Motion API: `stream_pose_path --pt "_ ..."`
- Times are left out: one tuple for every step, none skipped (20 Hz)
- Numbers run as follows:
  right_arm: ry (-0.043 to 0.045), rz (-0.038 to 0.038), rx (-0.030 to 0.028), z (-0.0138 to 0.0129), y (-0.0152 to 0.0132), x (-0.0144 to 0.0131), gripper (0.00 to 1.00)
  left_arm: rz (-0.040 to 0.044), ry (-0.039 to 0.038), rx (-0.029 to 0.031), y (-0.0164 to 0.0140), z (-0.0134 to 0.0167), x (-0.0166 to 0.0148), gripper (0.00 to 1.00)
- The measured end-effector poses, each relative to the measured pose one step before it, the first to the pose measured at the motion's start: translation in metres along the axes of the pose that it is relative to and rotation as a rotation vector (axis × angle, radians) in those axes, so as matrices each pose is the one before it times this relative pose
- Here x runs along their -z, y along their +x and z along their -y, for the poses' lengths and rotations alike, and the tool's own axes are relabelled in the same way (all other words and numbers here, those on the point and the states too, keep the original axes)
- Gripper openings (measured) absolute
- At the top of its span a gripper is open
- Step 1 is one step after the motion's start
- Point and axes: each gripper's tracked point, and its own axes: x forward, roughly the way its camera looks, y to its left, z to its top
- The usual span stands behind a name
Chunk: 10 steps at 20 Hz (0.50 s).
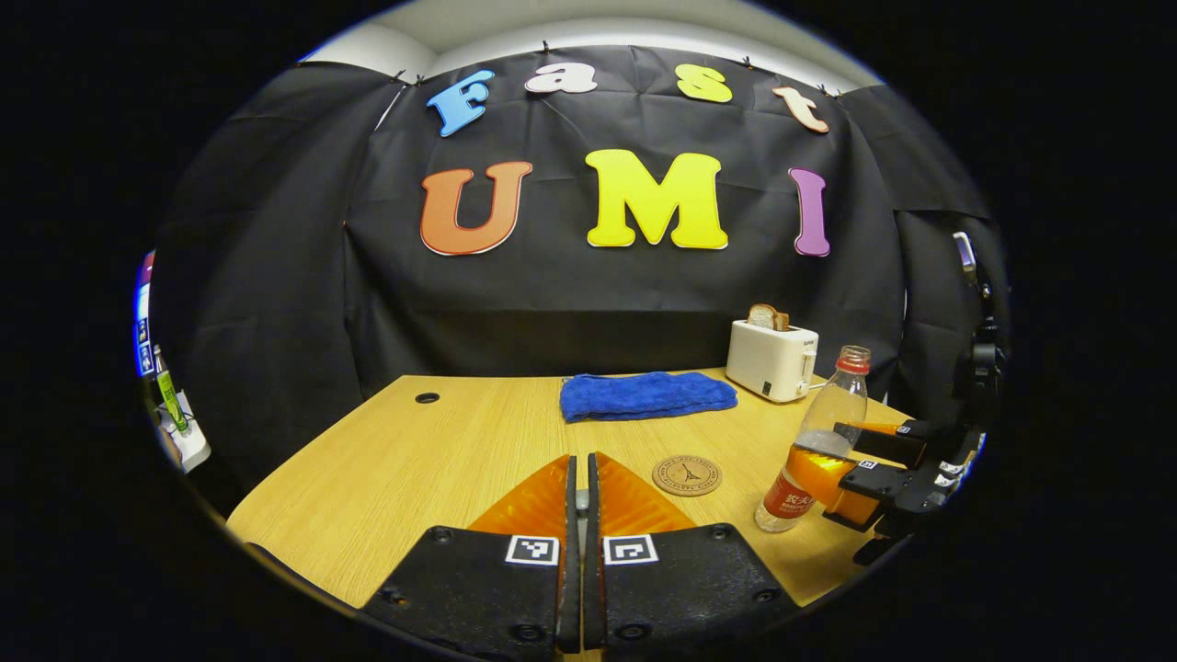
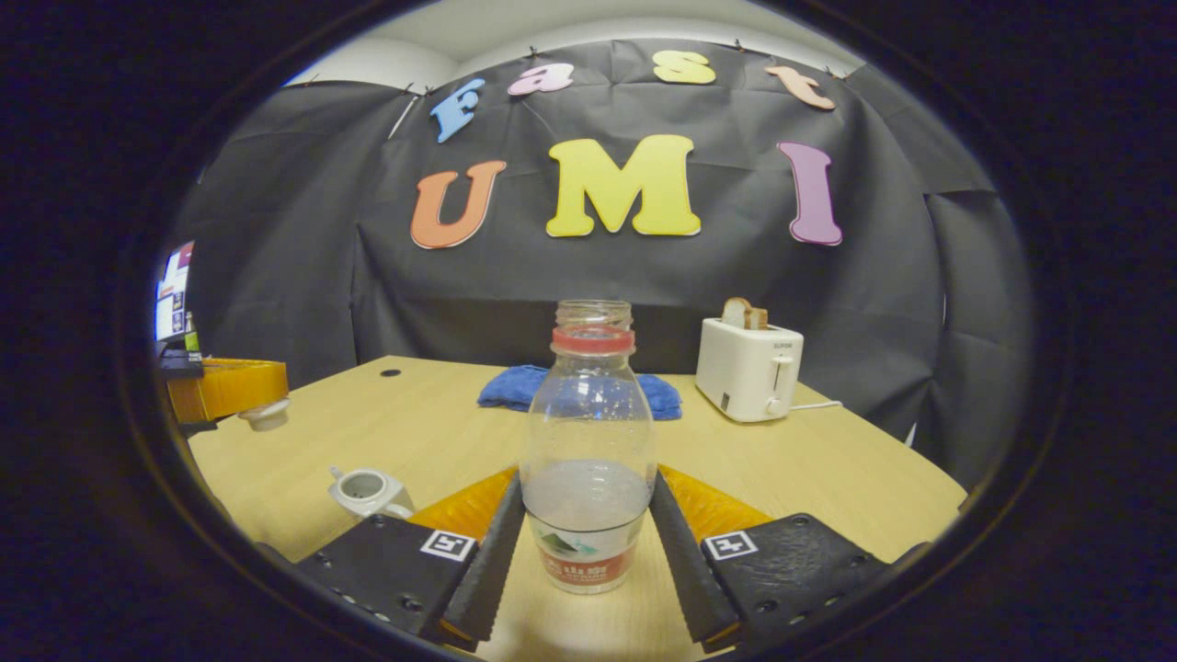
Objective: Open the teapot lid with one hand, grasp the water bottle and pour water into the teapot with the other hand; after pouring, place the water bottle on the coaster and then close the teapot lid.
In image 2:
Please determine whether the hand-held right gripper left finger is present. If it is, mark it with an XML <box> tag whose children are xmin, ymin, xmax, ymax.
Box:
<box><xmin>299</xmin><ymin>467</ymin><xmax>525</xmax><ymax>649</ymax></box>

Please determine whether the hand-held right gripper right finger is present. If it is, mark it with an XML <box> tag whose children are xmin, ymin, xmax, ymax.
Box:
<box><xmin>648</xmin><ymin>464</ymin><xmax>893</xmax><ymax>650</ymax></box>

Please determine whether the white teacup lid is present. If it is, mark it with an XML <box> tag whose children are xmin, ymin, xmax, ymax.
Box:
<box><xmin>237</xmin><ymin>398</ymin><xmax>291</xmax><ymax>433</ymax></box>

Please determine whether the white teacup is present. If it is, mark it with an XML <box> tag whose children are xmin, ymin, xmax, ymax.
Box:
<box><xmin>328</xmin><ymin>467</ymin><xmax>416</xmax><ymax>521</ymax></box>

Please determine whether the clear plastic water bottle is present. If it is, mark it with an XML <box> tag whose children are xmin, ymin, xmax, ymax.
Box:
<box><xmin>520</xmin><ymin>299</ymin><xmax>658</xmax><ymax>595</ymax></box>

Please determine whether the computer monitor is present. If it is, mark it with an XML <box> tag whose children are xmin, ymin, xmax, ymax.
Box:
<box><xmin>154</xmin><ymin>241</ymin><xmax>196</xmax><ymax>343</ymax></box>

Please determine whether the blue towel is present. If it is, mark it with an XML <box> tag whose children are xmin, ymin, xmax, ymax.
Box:
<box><xmin>477</xmin><ymin>365</ymin><xmax>683</xmax><ymax>421</ymax></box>

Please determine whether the white toaster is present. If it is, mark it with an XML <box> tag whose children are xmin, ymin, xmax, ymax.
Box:
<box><xmin>695</xmin><ymin>317</ymin><xmax>805</xmax><ymax>424</ymax></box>

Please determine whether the toasted bread slice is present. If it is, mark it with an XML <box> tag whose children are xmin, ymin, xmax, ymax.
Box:
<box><xmin>722</xmin><ymin>297</ymin><xmax>769</xmax><ymax>331</ymax></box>

